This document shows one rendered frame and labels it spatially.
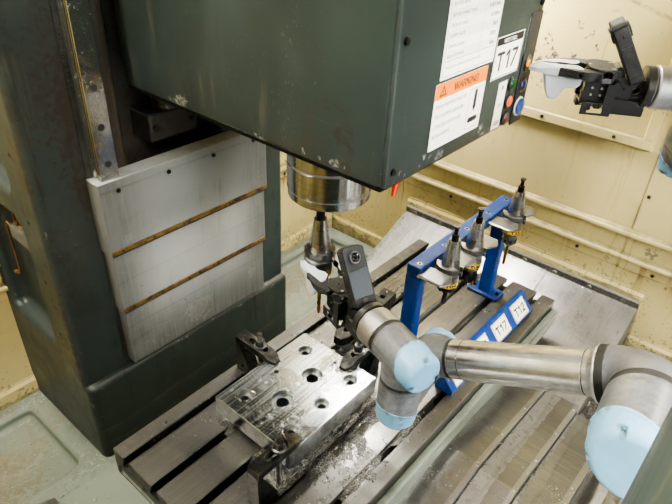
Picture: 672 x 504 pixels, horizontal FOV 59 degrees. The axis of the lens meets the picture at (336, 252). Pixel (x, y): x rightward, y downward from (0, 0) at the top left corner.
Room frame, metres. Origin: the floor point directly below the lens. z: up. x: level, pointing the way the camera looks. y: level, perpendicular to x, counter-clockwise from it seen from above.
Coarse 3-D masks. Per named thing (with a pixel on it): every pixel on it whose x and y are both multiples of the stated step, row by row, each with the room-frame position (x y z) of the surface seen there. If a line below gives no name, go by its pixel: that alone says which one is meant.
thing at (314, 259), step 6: (306, 246) 0.98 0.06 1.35; (306, 252) 0.96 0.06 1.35; (312, 252) 0.96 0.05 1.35; (330, 252) 0.97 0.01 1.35; (306, 258) 0.97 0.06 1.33; (312, 258) 0.95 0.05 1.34; (318, 258) 0.95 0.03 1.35; (324, 258) 0.95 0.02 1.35; (330, 258) 0.97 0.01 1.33; (312, 264) 0.95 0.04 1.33; (318, 264) 0.95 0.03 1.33; (324, 264) 0.95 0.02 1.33
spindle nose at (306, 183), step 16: (288, 160) 0.96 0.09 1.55; (288, 176) 0.96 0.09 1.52; (304, 176) 0.92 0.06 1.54; (320, 176) 0.91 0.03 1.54; (336, 176) 0.91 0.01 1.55; (288, 192) 0.97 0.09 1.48; (304, 192) 0.92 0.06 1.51; (320, 192) 0.91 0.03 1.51; (336, 192) 0.91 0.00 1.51; (352, 192) 0.92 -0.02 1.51; (368, 192) 0.95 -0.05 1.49; (320, 208) 0.91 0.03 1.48; (336, 208) 0.91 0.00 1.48; (352, 208) 0.93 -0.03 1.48
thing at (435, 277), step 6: (426, 270) 1.12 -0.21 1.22; (432, 270) 1.12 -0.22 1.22; (438, 270) 1.12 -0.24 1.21; (420, 276) 1.09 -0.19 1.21; (426, 276) 1.09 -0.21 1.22; (432, 276) 1.09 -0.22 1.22; (438, 276) 1.09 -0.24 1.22; (444, 276) 1.10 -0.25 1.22; (450, 276) 1.10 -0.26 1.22; (432, 282) 1.07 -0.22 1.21; (438, 282) 1.07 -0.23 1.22; (444, 282) 1.07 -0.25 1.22; (450, 282) 1.08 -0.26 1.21
